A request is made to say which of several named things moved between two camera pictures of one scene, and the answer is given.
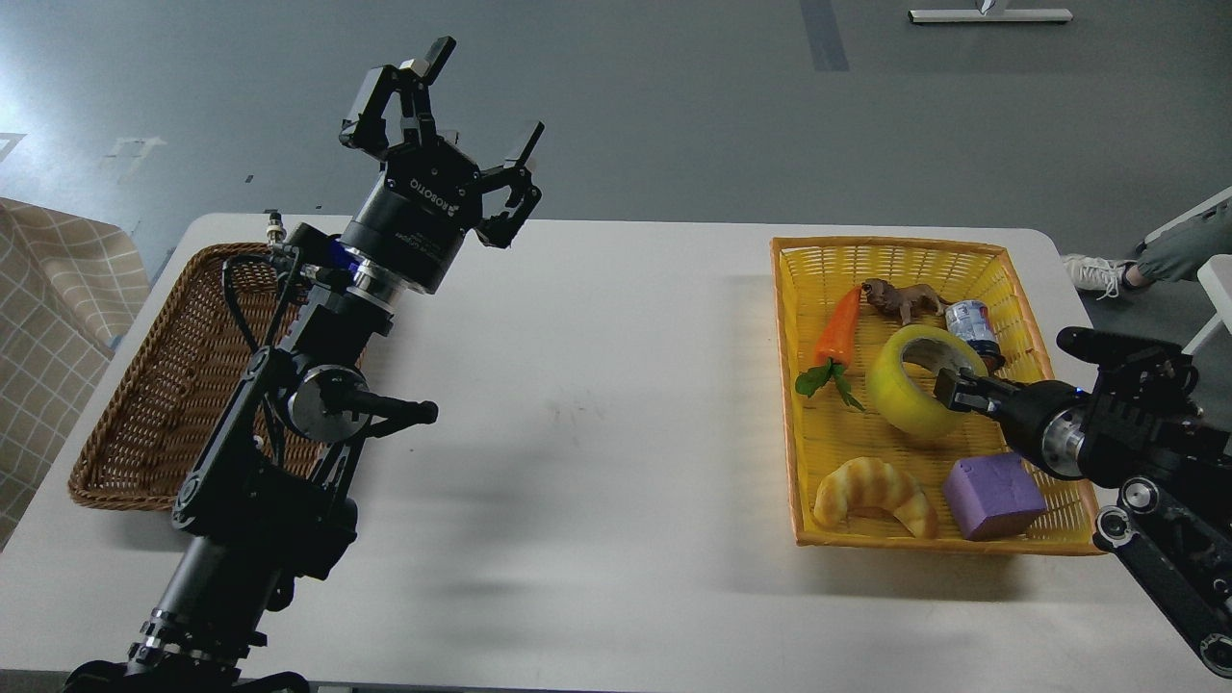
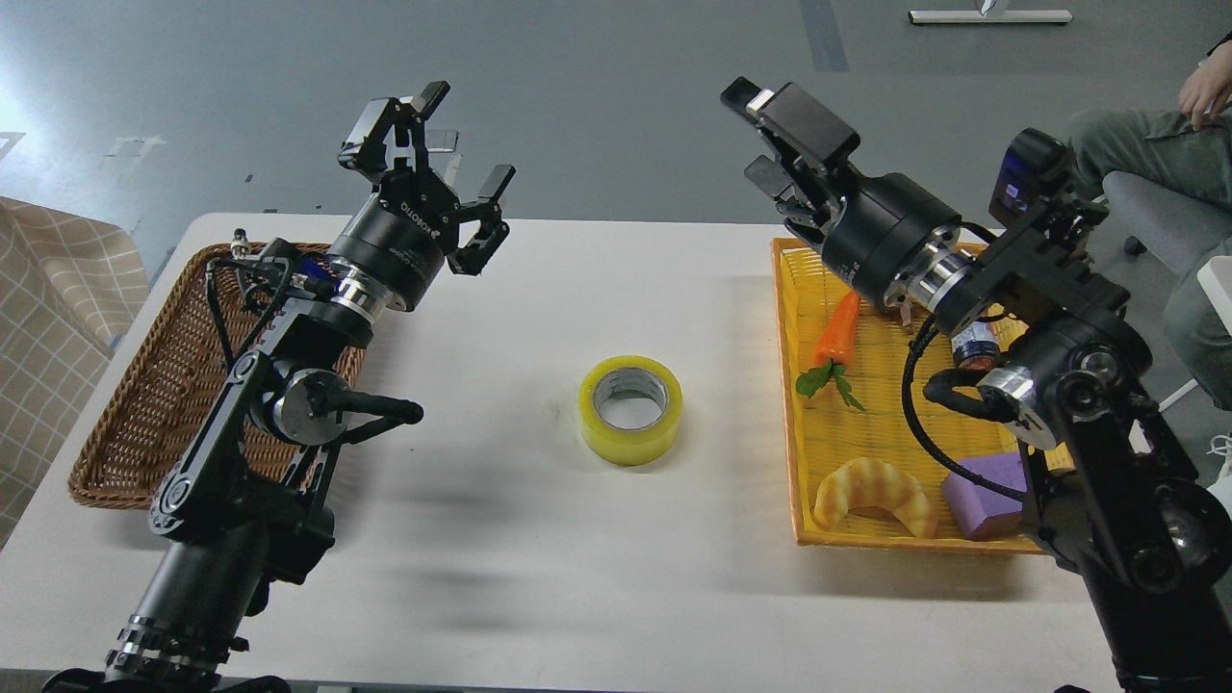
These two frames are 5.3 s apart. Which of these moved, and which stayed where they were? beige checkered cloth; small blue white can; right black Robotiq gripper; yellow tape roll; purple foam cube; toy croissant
Moved: right black Robotiq gripper; yellow tape roll
Stayed: beige checkered cloth; toy croissant; purple foam cube; small blue white can
